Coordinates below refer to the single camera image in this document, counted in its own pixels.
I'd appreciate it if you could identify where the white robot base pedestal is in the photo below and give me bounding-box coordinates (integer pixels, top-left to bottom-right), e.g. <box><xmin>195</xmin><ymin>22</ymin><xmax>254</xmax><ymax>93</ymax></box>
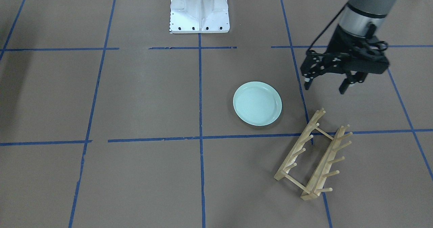
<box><xmin>169</xmin><ymin>0</ymin><xmax>230</xmax><ymax>34</ymax></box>

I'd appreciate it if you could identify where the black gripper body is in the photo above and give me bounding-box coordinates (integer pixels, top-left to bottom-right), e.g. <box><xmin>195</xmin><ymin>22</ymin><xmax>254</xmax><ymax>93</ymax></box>
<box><xmin>300</xmin><ymin>25</ymin><xmax>390</xmax><ymax>76</ymax></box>

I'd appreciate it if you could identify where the wooden dish rack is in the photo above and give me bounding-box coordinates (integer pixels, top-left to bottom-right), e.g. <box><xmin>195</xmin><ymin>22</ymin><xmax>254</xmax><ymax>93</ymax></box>
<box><xmin>274</xmin><ymin>108</ymin><xmax>353</xmax><ymax>201</ymax></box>

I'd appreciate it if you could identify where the light green plate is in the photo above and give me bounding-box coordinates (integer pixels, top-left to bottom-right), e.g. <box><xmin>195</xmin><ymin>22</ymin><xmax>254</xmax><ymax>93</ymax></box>
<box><xmin>232</xmin><ymin>81</ymin><xmax>282</xmax><ymax>126</ymax></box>

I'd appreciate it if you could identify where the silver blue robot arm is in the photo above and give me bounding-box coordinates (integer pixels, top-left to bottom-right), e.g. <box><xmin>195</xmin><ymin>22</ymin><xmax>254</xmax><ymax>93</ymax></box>
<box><xmin>300</xmin><ymin>0</ymin><xmax>396</xmax><ymax>94</ymax></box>

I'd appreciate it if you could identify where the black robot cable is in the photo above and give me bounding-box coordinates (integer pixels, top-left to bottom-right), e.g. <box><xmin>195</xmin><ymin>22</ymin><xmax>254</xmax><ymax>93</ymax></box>
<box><xmin>309</xmin><ymin>3</ymin><xmax>349</xmax><ymax>51</ymax></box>

